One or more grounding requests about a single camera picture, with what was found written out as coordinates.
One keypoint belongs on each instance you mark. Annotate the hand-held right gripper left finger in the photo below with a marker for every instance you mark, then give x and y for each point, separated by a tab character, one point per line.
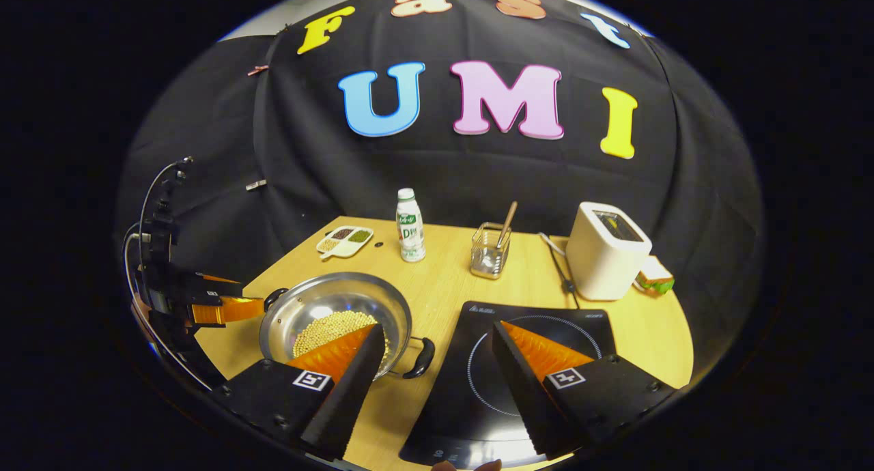
345	396

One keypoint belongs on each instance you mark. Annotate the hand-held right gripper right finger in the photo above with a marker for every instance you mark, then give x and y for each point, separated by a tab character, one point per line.
522	389

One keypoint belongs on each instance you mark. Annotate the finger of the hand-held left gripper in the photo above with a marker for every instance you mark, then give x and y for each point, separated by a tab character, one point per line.
215	287
235	310

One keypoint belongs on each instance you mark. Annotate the pile of soybeans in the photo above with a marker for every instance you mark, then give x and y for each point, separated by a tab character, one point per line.
328	329

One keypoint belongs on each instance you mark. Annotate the black induction cooktop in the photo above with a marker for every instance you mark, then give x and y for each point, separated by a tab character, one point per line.
450	389

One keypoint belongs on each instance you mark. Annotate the small silver clip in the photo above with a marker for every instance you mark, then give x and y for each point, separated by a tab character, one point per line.
256	184

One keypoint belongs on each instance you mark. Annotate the white divided bean dish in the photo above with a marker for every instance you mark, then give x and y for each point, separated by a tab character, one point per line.
345	241

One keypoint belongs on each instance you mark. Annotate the clear utensil holder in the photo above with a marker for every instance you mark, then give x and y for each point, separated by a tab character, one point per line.
488	259

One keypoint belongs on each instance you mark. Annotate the white toaster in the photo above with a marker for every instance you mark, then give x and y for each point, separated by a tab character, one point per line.
601	266

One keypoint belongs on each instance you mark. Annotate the wooden spoon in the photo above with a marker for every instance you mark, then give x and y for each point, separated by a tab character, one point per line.
506	224

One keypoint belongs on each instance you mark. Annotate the sandwich with lettuce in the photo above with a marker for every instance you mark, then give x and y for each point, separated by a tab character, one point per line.
655	276

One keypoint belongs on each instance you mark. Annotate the white milk bottle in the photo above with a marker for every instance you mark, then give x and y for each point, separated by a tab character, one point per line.
410	232

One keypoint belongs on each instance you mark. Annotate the small red clip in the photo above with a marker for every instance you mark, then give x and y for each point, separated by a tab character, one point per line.
258	69

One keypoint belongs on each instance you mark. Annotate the black backdrop cloth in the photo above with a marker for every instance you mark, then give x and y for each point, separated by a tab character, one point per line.
444	170

